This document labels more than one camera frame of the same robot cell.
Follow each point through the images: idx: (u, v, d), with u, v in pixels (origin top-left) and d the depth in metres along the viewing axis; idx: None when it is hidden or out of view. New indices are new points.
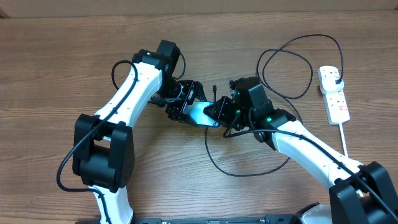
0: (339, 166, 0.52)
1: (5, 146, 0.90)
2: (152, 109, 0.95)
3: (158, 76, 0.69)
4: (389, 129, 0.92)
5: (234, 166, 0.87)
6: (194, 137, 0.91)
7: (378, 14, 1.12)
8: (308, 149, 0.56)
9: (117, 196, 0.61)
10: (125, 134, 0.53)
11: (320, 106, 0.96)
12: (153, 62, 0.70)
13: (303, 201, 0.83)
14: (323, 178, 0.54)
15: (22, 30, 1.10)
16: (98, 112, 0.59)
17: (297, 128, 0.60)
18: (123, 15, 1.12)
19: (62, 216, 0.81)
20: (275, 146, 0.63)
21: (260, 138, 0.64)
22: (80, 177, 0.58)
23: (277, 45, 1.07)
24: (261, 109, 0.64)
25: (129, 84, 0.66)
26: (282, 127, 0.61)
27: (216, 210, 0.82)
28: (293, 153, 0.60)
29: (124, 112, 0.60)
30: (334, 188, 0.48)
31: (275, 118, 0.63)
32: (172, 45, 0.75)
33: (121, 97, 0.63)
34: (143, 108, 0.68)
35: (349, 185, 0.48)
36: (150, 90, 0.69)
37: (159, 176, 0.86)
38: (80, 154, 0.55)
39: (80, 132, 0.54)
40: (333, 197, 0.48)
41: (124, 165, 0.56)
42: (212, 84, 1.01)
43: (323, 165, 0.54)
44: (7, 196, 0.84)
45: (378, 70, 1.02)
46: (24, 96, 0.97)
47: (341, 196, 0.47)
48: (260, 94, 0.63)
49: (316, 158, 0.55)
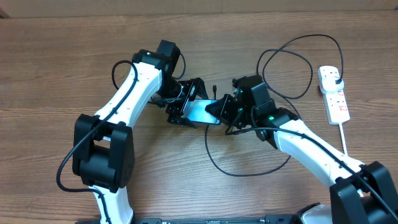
0: (341, 165, 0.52)
1: (5, 146, 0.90)
2: (152, 109, 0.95)
3: (158, 76, 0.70)
4: (389, 129, 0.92)
5: (234, 166, 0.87)
6: (194, 137, 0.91)
7: (378, 14, 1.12)
8: (310, 148, 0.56)
9: (117, 195, 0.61)
10: (125, 134, 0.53)
11: (320, 106, 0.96)
12: (153, 62, 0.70)
13: (303, 201, 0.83)
14: (325, 177, 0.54)
15: (22, 30, 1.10)
16: (98, 112, 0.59)
17: (299, 127, 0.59)
18: (123, 15, 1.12)
19: (62, 216, 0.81)
20: (277, 145, 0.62)
21: (262, 136, 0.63)
22: (80, 177, 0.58)
23: (277, 45, 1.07)
24: (263, 107, 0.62)
25: (129, 84, 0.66)
26: (283, 126, 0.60)
27: (216, 210, 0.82)
28: (294, 151, 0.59)
29: (124, 112, 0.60)
30: (336, 186, 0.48)
31: (278, 117, 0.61)
32: (173, 45, 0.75)
33: (121, 97, 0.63)
34: (143, 108, 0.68)
35: (350, 184, 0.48)
36: (150, 90, 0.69)
37: (159, 176, 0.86)
38: (80, 154, 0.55)
39: (80, 132, 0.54)
40: (333, 196, 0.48)
41: (124, 165, 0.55)
42: (212, 84, 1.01)
43: (325, 163, 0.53)
44: (7, 196, 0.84)
45: (378, 70, 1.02)
46: (24, 96, 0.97)
47: (342, 195, 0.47)
48: (262, 93, 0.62)
49: (317, 157, 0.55)
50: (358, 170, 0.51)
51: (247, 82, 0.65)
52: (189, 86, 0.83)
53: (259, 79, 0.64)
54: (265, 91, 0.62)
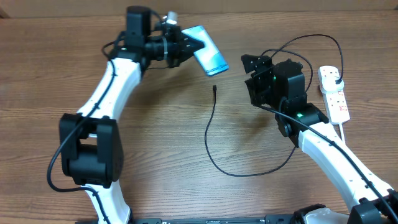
0: (369, 185, 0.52)
1: (5, 146, 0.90)
2: (150, 109, 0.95)
3: (137, 69, 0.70)
4: (389, 129, 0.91)
5: (235, 166, 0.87)
6: (194, 137, 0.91)
7: (378, 14, 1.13)
8: (336, 157, 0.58)
9: (111, 191, 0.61)
10: (110, 127, 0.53)
11: (320, 106, 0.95)
12: (130, 56, 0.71)
13: (303, 201, 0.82)
14: (347, 193, 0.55)
15: (23, 30, 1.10)
16: (80, 110, 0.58)
17: (328, 132, 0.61)
18: (124, 15, 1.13)
19: (61, 216, 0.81)
20: (300, 145, 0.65)
21: (286, 131, 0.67)
22: (71, 177, 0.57)
23: (277, 45, 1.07)
24: (295, 101, 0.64)
25: (107, 80, 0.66)
26: (314, 126, 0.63)
27: (216, 210, 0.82)
28: (318, 156, 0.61)
29: (106, 107, 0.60)
30: (358, 208, 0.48)
31: (306, 114, 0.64)
32: (139, 17, 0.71)
33: (102, 92, 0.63)
34: (124, 102, 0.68)
35: (373, 208, 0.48)
36: (129, 84, 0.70)
37: (159, 176, 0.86)
38: (67, 154, 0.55)
39: (64, 133, 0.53)
40: (354, 216, 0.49)
41: (114, 159, 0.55)
42: (212, 84, 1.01)
43: (350, 179, 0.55)
44: (7, 196, 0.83)
45: (378, 70, 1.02)
46: (25, 96, 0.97)
47: (364, 218, 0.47)
48: (298, 87, 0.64)
49: (342, 171, 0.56)
50: (386, 194, 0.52)
51: (284, 69, 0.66)
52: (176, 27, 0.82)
53: (298, 70, 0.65)
54: (303, 84, 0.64)
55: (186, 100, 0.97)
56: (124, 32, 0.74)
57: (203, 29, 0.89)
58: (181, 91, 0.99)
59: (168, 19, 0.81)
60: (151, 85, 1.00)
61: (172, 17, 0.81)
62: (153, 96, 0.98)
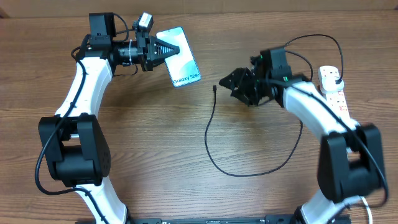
0: (337, 120, 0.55)
1: (5, 146, 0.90)
2: (149, 109, 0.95)
3: (107, 65, 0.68)
4: (389, 129, 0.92)
5: (235, 166, 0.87)
6: (194, 137, 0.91)
7: (378, 14, 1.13)
8: (312, 103, 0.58)
9: (104, 190, 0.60)
10: (90, 124, 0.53)
11: None
12: (97, 55, 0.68)
13: (302, 201, 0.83)
14: (320, 129, 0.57)
15: (23, 30, 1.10)
16: (57, 112, 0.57)
17: (306, 86, 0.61)
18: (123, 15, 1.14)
19: (62, 216, 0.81)
20: (284, 103, 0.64)
21: (272, 94, 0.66)
22: (60, 180, 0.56)
23: (277, 45, 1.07)
24: (280, 70, 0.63)
25: (79, 80, 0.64)
26: (298, 85, 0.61)
27: (216, 210, 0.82)
28: (296, 106, 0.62)
29: (82, 104, 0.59)
30: (327, 136, 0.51)
31: (291, 78, 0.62)
32: (102, 18, 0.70)
33: (76, 91, 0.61)
34: (100, 101, 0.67)
35: (341, 137, 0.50)
36: (102, 81, 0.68)
37: (159, 177, 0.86)
38: (51, 157, 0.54)
39: (45, 137, 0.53)
40: (323, 145, 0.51)
41: (99, 155, 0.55)
42: (212, 84, 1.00)
43: (323, 117, 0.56)
44: (7, 196, 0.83)
45: (378, 70, 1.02)
46: (25, 96, 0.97)
47: (331, 144, 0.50)
48: (281, 56, 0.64)
49: (317, 112, 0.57)
50: (354, 128, 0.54)
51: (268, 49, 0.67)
52: (149, 30, 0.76)
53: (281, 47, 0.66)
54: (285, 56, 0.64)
55: (185, 100, 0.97)
56: (89, 34, 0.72)
57: (183, 32, 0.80)
58: (181, 90, 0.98)
59: (139, 22, 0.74)
60: (151, 84, 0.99)
61: (143, 19, 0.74)
62: (153, 95, 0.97)
